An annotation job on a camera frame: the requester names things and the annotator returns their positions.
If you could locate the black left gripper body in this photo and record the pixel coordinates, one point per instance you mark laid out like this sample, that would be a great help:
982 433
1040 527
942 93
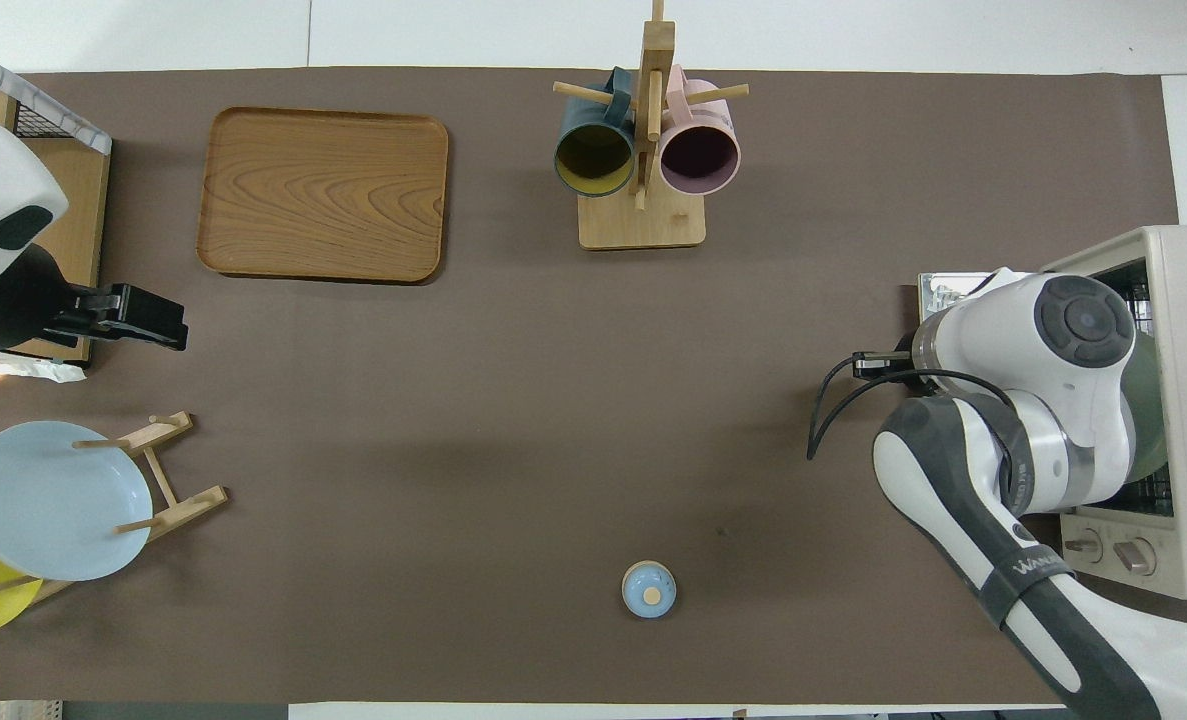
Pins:
3 300

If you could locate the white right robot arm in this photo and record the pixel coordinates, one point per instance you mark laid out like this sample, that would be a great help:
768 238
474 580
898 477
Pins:
1033 400

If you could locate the metal oven rack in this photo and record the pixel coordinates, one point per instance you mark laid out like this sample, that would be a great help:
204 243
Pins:
1143 495

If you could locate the dark teal mug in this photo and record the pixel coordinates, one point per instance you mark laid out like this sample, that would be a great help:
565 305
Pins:
593 160

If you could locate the small blue call bell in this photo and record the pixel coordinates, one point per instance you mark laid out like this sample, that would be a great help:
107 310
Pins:
648 590

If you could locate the light blue plate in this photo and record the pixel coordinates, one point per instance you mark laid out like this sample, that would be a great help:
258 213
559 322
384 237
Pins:
53 500

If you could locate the wooden plate rack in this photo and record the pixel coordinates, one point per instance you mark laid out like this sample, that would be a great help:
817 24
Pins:
178 505

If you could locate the brown table mat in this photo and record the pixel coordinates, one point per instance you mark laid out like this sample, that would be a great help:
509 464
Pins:
453 400

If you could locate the wooden tray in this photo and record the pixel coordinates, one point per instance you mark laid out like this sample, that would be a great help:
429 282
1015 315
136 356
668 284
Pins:
323 195

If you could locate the pale green plate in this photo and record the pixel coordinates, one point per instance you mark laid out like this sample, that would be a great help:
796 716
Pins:
1151 400

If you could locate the pink mug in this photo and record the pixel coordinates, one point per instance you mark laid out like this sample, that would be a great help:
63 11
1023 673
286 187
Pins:
698 160

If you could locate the glass oven door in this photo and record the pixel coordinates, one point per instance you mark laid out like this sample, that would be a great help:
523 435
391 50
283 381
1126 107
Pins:
943 295

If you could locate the wooden mug tree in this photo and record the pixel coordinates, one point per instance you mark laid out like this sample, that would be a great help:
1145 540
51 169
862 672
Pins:
643 225

